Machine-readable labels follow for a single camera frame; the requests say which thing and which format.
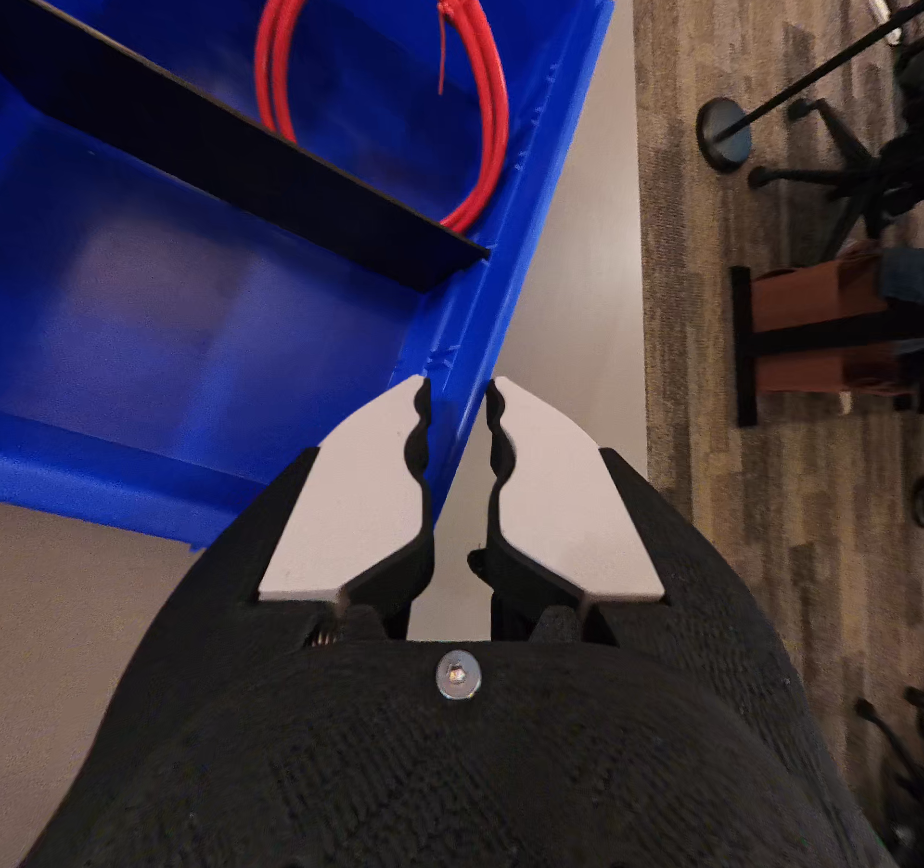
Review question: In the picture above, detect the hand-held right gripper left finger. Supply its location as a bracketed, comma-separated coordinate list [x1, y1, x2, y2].
[257, 374, 437, 641]

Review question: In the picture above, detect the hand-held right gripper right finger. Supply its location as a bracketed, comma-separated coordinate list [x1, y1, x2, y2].
[468, 376, 667, 641]

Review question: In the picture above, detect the blue plastic bin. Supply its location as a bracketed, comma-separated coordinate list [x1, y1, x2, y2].
[0, 0, 636, 551]

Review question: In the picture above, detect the red ethernet cable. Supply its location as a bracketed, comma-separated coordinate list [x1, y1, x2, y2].
[254, 0, 511, 232]

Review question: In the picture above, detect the grey desk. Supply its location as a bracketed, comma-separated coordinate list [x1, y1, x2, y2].
[0, 0, 651, 868]

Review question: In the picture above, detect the black bin divider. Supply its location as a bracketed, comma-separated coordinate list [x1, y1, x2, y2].
[0, 0, 492, 293]

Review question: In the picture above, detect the black office chair base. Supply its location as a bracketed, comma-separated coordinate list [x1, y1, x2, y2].
[747, 99, 924, 262]
[855, 687, 924, 868]

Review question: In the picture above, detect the white power strip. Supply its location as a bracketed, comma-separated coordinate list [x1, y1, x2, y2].
[862, 0, 907, 46]

